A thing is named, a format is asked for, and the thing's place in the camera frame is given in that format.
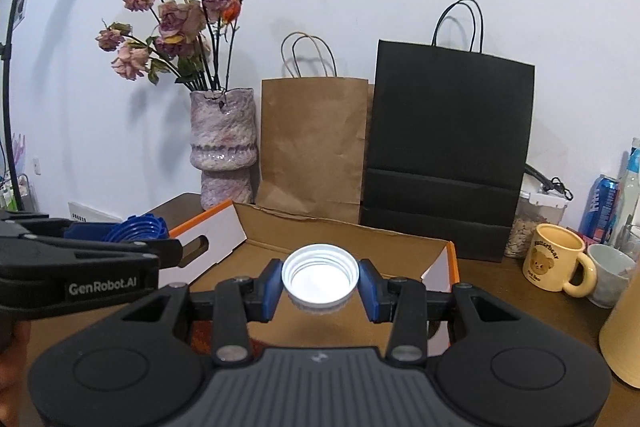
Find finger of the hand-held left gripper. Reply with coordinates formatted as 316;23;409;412
0;233;184;269
0;213;109;240

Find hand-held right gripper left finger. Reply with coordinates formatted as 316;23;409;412
120;258;285;367

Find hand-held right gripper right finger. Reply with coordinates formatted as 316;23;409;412
358;258;522;368

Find blue ribbed bottle cap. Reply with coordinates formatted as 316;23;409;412
103;214;171;252

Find white ribbed bottle cap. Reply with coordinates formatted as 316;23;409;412
281;244;360;315

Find red cardboard box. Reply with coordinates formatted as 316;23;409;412
142;200;459;360

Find person's left hand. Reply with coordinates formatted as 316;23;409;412
0;321;32;408

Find white slotted panel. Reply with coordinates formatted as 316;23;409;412
68;201;122;225

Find pink mottled ceramic vase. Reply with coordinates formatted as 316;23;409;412
189;88;258;210

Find black curved stand pole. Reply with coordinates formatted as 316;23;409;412
0;0;53;214

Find brown paper bag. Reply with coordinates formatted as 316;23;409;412
255;32;371;224

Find clear plastic seed container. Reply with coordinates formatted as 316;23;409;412
503;189;569;259

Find black paper bag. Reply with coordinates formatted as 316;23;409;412
360;0;536;264

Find yellow bear mug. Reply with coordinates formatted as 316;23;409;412
522;223;599;297

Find grey ceramic cup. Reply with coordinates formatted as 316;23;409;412
585;243;637;309

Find blue drink can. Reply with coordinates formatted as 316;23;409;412
578;174;621;244

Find cream thermos jug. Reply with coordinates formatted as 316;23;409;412
598;279;640;391

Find clear glass bottle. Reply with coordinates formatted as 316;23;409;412
607;137;640;249

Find black cable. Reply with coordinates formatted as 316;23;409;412
523;163;574;204

